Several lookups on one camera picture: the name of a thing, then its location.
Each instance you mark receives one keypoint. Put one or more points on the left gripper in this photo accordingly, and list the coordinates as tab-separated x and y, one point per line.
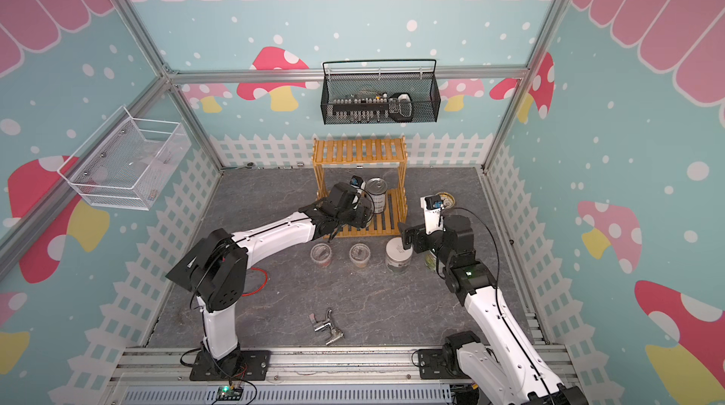
362	215

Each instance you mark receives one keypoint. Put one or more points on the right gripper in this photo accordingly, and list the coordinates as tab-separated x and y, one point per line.
409	235

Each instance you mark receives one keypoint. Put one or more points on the black items in basket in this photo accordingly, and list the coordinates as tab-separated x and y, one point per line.
382	108

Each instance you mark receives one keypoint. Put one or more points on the black wire wall basket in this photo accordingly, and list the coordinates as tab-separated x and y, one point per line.
416	77

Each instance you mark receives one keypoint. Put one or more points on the chrome faucet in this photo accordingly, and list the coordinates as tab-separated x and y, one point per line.
328	324

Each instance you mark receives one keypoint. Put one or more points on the round tin on floor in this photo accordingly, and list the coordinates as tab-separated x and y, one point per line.
448	201

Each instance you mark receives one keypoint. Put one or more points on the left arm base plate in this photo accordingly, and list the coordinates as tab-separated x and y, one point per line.
250	365

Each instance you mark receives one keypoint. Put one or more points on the white wire wall basket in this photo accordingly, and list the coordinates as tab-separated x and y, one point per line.
127	162

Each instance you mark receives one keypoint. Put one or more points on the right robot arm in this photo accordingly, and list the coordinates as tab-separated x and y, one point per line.
507	368

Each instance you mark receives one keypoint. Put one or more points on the clear tub red contents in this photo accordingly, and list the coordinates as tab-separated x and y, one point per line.
321	255

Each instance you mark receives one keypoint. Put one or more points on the wooden two-tier shelf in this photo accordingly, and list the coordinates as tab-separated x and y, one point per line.
381	167

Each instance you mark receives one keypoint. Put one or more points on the large white-lid seed jar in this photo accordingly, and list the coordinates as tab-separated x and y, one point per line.
398	258

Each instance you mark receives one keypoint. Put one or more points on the green circuit board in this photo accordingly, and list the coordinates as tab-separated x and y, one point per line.
230	393

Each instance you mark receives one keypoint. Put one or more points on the clear tub orange contents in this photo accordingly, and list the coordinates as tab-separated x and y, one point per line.
360	255

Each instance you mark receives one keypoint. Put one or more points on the black flat box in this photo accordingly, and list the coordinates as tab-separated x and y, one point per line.
181	273

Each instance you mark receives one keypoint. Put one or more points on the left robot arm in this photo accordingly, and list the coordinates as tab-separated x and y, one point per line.
215	268

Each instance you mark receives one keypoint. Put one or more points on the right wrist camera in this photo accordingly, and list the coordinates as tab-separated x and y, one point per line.
432	206

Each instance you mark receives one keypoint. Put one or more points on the rear tin can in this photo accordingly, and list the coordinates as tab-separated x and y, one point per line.
377	189

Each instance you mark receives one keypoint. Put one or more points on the cauliflower label plastic jar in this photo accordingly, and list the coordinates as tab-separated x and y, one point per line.
431	261

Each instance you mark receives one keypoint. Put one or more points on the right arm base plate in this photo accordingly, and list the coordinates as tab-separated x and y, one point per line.
433	364

